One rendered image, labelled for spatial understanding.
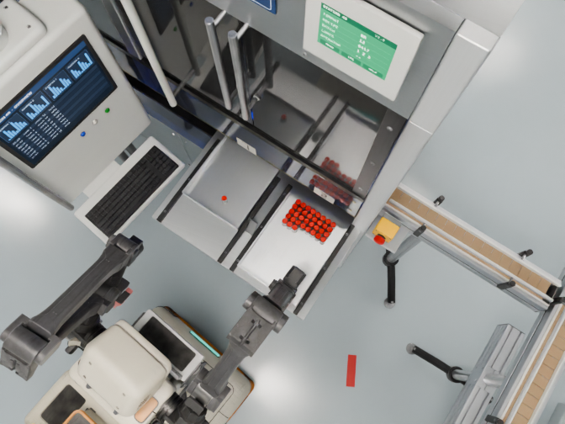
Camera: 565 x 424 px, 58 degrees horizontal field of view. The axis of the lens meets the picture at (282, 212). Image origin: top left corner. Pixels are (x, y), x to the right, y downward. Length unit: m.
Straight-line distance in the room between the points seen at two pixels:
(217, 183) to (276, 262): 0.39
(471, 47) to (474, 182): 2.29
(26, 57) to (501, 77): 2.67
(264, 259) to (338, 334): 0.99
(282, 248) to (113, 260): 0.71
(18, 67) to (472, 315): 2.38
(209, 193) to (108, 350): 0.78
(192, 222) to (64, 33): 0.80
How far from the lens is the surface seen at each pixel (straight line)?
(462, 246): 1.93
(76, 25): 1.62
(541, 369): 2.03
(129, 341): 1.49
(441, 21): 0.84
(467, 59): 0.87
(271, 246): 1.91
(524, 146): 3.29
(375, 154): 1.31
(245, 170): 2.00
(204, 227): 1.95
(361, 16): 0.89
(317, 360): 2.76
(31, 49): 1.59
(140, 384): 1.43
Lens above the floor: 2.76
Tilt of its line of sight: 75 degrees down
